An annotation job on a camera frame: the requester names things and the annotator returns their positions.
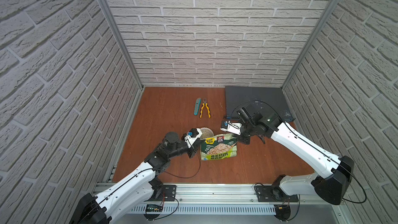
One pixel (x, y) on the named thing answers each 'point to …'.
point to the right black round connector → (282, 211)
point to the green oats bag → (218, 147)
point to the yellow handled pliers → (205, 104)
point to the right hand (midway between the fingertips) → (232, 133)
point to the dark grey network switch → (270, 99)
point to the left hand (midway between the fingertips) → (202, 134)
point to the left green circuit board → (152, 208)
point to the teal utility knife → (197, 106)
